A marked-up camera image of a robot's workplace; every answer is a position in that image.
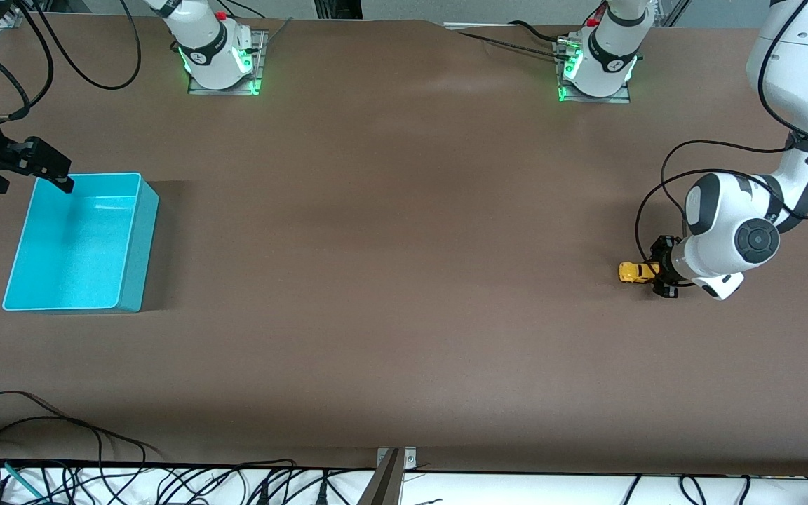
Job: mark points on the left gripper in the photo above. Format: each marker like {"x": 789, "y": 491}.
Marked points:
{"x": 661, "y": 261}

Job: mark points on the yellow beetle toy car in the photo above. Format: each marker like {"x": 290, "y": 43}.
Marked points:
{"x": 634, "y": 272}

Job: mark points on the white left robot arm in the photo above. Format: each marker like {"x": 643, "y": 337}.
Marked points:
{"x": 723, "y": 231}

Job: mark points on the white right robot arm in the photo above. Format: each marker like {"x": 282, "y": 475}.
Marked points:
{"x": 204, "y": 42}

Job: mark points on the turquoise plastic bin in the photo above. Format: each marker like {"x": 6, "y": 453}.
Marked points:
{"x": 74, "y": 252}

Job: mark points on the dark metal bar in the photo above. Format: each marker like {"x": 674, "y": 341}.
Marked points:
{"x": 383, "y": 487}

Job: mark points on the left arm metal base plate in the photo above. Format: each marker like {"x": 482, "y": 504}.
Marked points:
{"x": 600, "y": 99}

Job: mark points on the small metal bracket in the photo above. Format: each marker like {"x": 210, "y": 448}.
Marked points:
{"x": 409, "y": 459}

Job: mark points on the black frame post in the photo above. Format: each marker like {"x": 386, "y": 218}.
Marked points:
{"x": 337, "y": 8}

